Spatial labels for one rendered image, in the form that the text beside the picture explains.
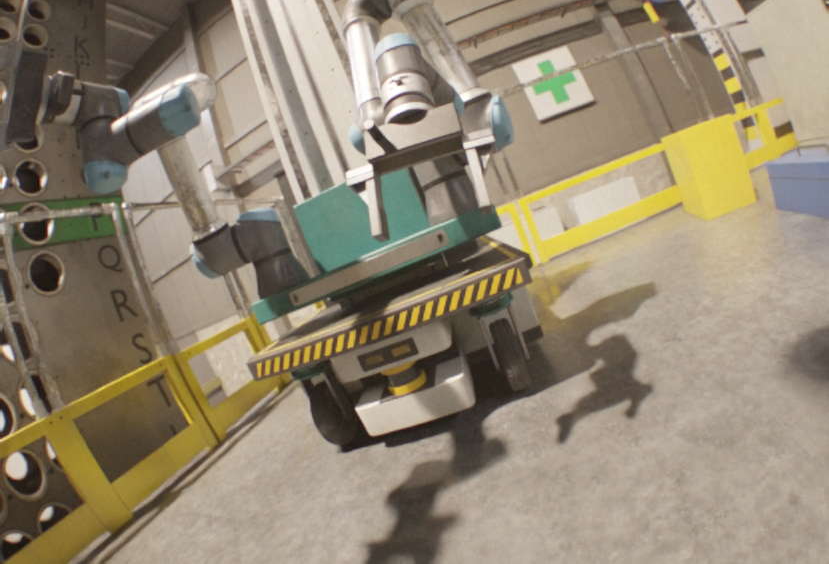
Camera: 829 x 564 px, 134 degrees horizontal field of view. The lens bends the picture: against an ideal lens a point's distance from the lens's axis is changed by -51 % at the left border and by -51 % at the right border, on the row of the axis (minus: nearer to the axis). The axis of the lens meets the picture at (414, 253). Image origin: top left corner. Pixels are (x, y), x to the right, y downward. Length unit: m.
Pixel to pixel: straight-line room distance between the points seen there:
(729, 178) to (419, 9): 1.50
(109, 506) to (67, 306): 1.22
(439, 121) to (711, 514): 0.62
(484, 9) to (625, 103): 3.37
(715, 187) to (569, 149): 5.33
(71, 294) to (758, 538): 2.47
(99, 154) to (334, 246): 0.67
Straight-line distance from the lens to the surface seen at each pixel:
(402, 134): 0.47
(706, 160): 1.80
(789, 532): 0.53
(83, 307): 2.24
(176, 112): 0.56
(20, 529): 2.10
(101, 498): 1.29
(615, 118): 7.35
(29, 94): 0.64
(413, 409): 0.80
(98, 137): 0.63
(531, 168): 6.77
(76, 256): 2.32
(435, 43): 0.83
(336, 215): 0.99
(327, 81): 1.18
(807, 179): 1.49
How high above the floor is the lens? 0.45
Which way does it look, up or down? 3 degrees down
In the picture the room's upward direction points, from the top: 23 degrees counter-clockwise
